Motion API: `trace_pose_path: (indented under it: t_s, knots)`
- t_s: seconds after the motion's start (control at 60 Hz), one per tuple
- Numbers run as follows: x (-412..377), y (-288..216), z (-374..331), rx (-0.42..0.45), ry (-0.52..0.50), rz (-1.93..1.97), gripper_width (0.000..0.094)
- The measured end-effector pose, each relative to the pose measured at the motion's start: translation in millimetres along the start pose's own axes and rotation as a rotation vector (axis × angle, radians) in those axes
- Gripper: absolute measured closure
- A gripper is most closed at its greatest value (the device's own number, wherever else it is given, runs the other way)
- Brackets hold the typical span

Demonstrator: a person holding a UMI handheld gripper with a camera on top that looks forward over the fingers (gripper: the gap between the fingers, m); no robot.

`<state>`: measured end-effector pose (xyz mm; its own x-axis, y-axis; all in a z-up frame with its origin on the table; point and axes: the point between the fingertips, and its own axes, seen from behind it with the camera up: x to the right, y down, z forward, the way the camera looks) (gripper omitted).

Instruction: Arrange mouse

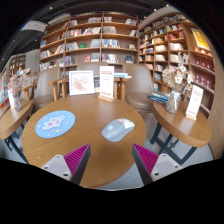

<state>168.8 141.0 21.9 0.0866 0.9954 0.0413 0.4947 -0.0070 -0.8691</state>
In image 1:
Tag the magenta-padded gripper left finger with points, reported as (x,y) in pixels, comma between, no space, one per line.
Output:
(76,160)

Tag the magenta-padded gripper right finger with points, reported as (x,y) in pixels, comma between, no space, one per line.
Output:
(146,160)

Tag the grey computer mouse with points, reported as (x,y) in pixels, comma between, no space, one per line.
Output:
(116,130)

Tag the round blue mouse pad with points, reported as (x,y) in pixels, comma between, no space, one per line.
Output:
(55,124)

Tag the round wooden side table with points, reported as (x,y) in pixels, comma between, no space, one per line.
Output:
(180,126)
(13,120)

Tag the glass vase with dried flowers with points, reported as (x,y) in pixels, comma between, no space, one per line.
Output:
(16,103)
(173,101)

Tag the white sign with wooden base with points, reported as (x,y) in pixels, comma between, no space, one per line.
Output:
(106,81)
(194,100)
(10,98)

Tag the brown padded wooden armchair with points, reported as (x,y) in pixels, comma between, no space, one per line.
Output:
(90,66)
(140,83)
(46,83)

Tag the white framed floral picture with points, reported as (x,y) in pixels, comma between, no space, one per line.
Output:
(81,82)

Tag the dark standing book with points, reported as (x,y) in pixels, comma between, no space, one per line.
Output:
(96,83)

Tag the stack of pale blue books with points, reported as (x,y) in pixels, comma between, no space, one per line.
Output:
(121,75)

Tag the orange book display table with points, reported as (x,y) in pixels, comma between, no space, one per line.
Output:
(3,96)

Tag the small distant wooden bookshelf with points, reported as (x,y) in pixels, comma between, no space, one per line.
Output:
(18,63)

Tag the curved wooden bookshelf unit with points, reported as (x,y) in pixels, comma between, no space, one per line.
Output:
(173,40)

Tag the wide wooden bookshelf unit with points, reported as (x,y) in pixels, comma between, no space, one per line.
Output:
(86,36)

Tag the white ceiling air vent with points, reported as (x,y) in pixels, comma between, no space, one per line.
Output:
(33,26)

